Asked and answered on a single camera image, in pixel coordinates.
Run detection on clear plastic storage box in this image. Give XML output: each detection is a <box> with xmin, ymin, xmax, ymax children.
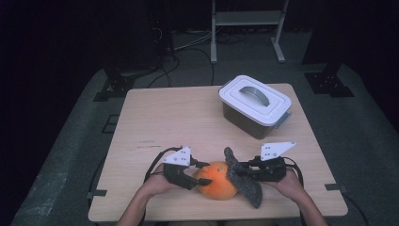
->
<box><xmin>221</xmin><ymin>102</ymin><xmax>293</xmax><ymax>140</ymax></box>

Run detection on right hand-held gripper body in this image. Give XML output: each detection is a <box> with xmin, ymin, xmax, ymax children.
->
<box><xmin>247</xmin><ymin>140</ymin><xmax>296</xmax><ymax>183</ymax></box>

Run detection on black stand base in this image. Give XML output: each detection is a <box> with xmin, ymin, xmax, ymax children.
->
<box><xmin>304</xmin><ymin>71</ymin><xmax>356</xmax><ymax>98</ymax></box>
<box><xmin>92</xmin><ymin>73</ymin><xmax>136</xmax><ymax>103</ymax></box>

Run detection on black floor cables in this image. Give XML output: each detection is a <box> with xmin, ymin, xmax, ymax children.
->
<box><xmin>147</xmin><ymin>46</ymin><xmax>216</xmax><ymax>89</ymax></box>

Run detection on black floor cable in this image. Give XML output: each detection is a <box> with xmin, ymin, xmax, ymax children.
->
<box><xmin>342</xmin><ymin>190</ymin><xmax>371</xmax><ymax>226</ymax></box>

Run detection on left hand-held gripper cable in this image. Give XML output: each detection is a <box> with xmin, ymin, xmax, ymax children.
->
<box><xmin>143</xmin><ymin>146</ymin><xmax>184</xmax><ymax>184</ymax></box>

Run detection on person's left hand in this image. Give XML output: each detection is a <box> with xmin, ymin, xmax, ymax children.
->
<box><xmin>142</xmin><ymin>163</ymin><xmax>180</xmax><ymax>197</ymax></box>

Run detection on white floor cables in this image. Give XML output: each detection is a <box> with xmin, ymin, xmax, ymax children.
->
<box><xmin>173</xmin><ymin>30</ymin><xmax>215</xmax><ymax>52</ymax></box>

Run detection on orange plush pumpkin toy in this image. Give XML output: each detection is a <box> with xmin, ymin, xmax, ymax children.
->
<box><xmin>195</xmin><ymin>160</ymin><xmax>239</xmax><ymax>201</ymax></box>

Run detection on right hand-held gripper cable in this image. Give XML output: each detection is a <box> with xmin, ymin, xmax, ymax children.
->
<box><xmin>283</xmin><ymin>155</ymin><xmax>306</xmax><ymax>226</ymax></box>

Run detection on hand-held gripper cable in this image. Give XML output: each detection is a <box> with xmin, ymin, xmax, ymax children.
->
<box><xmin>143</xmin><ymin>146</ymin><xmax>184</xmax><ymax>184</ymax></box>
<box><xmin>283</xmin><ymin>155</ymin><xmax>306</xmax><ymax>226</ymax></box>

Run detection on person's right hand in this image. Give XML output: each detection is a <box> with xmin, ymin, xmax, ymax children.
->
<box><xmin>266</xmin><ymin>169</ymin><xmax>304</xmax><ymax>203</ymax></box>

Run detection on dark tape strip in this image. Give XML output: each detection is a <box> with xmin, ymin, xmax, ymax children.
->
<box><xmin>86</xmin><ymin>188</ymin><xmax>108</xmax><ymax>201</ymax></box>
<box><xmin>324</xmin><ymin>183</ymin><xmax>348</xmax><ymax>193</ymax></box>

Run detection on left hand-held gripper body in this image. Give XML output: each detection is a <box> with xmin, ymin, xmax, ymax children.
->
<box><xmin>162</xmin><ymin>145</ymin><xmax>201</xmax><ymax>191</ymax></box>

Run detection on white metal stand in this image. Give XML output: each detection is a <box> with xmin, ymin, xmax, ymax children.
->
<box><xmin>210</xmin><ymin>0</ymin><xmax>290</xmax><ymax>65</ymax></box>

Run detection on white box lid with handle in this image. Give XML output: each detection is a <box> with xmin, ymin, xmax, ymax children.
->
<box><xmin>218</xmin><ymin>74</ymin><xmax>293</xmax><ymax>128</ymax></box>

